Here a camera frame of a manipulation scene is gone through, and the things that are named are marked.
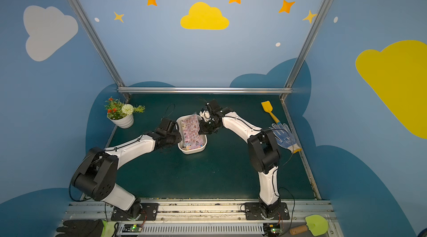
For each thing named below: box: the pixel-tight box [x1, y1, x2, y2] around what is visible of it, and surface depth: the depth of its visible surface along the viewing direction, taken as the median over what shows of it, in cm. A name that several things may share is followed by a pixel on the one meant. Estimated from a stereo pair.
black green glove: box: [55, 219, 118, 237], surface depth 71 cm
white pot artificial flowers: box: [104, 97, 146, 129], surface depth 97 cm
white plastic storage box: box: [176, 114, 208, 155], surface depth 92 cm
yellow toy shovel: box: [260, 100, 281, 125], surface depth 117 cm
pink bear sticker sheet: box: [180, 113, 204, 151], surface depth 95 cm
